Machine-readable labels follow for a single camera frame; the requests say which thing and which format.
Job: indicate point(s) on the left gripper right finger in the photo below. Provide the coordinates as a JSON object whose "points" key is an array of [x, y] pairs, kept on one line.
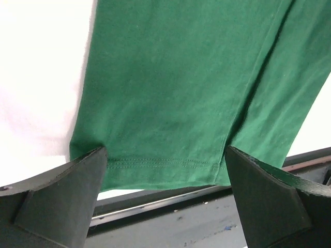
{"points": [[277, 208]]}

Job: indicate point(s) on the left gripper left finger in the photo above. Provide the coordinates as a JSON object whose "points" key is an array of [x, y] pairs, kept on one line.
{"points": [[55, 208]]}

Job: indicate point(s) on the dark green t shirt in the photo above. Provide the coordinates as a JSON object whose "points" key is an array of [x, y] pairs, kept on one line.
{"points": [[169, 85]]}

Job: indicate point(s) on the aluminium front rail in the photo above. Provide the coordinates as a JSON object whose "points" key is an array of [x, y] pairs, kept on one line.
{"points": [[131, 208]]}

